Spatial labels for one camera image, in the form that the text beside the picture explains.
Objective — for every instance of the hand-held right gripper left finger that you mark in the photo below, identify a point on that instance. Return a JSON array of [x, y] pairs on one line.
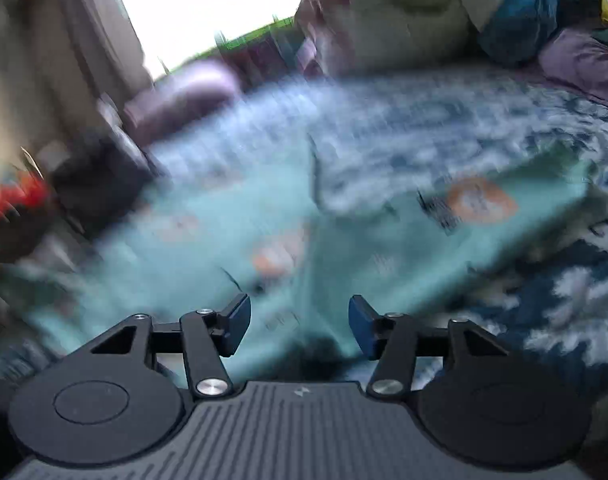
[[235, 322]]

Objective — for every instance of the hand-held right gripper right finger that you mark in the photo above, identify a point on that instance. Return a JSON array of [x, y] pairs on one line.
[[361, 327]]

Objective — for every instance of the teal lion print garment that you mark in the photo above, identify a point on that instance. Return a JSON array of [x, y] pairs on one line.
[[384, 260]]

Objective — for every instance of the blue patterned quilted bedspread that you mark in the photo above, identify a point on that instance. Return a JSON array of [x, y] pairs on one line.
[[409, 125]]

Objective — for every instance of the purple pillow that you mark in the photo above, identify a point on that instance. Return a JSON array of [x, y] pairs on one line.
[[183, 95]]

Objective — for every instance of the red object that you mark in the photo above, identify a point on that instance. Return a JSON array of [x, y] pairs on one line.
[[18, 200]]

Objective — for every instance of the colourful alphabet play mat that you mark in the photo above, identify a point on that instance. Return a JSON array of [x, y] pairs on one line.
[[254, 40]]

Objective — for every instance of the cream and pink quilt bundle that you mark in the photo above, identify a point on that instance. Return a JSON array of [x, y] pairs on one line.
[[394, 15]]

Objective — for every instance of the beige curtain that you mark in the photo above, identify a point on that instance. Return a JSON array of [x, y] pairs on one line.
[[83, 35]]

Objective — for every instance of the purple cloth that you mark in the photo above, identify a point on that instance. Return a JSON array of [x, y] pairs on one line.
[[584, 60]]

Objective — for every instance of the teal blue blanket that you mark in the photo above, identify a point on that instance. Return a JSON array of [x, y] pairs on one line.
[[524, 15]]

